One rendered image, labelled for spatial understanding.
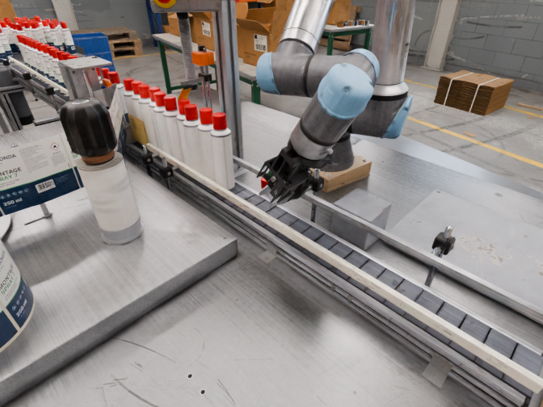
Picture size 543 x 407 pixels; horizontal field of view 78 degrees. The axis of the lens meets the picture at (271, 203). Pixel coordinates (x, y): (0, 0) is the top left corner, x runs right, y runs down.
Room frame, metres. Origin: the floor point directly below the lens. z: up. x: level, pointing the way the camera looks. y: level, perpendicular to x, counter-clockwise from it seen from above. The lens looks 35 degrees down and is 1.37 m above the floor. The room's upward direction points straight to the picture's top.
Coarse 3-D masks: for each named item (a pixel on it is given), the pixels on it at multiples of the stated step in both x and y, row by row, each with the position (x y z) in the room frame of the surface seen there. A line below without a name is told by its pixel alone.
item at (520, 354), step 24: (216, 192) 0.75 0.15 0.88; (240, 192) 0.75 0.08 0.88; (288, 216) 0.65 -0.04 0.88; (288, 240) 0.56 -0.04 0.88; (312, 240) 0.56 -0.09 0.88; (336, 240) 0.56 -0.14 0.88; (360, 264) 0.49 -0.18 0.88; (360, 288) 0.42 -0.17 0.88; (408, 288) 0.42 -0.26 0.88; (432, 312) 0.37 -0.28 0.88; (456, 312) 0.37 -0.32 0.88; (432, 336) 0.33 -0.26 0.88; (480, 336) 0.32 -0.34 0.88; (504, 336) 0.32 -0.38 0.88; (480, 360) 0.28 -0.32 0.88; (528, 360) 0.28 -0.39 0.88
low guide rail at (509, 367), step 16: (176, 160) 0.87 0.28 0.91; (192, 176) 0.80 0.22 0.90; (224, 192) 0.70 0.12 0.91; (256, 208) 0.63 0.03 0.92; (272, 224) 0.58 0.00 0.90; (304, 240) 0.52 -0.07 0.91; (320, 256) 0.49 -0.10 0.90; (336, 256) 0.47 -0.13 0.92; (352, 272) 0.44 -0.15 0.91; (384, 288) 0.39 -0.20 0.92; (400, 304) 0.37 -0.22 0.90; (416, 304) 0.36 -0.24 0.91; (432, 320) 0.33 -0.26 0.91; (448, 336) 0.31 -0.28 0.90; (464, 336) 0.30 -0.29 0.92; (480, 352) 0.28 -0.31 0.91; (496, 352) 0.27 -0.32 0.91; (512, 368) 0.25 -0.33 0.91; (528, 384) 0.23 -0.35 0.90
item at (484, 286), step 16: (240, 160) 0.78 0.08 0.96; (336, 208) 0.56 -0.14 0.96; (368, 224) 0.51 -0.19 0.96; (384, 240) 0.48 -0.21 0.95; (400, 240) 0.47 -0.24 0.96; (416, 256) 0.44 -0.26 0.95; (432, 256) 0.42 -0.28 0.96; (448, 272) 0.40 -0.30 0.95; (464, 272) 0.39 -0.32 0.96; (480, 288) 0.36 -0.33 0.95; (496, 288) 0.35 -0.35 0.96; (512, 304) 0.33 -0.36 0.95; (528, 304) 0.32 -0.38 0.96
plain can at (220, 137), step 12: (216, 120) 0.77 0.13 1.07; (216, 132) 0.76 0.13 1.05; (228, 132) 0.77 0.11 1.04; (216, 144) 0.76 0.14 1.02; (228, 144) 0.77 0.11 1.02; (216, 156) 0.76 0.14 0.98; (228, 156) 0.76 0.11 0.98; (216, 168) 0.76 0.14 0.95; (228, 168) 0.76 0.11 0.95; (216, 180) 0.77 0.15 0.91; (228, 180) 0.76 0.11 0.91
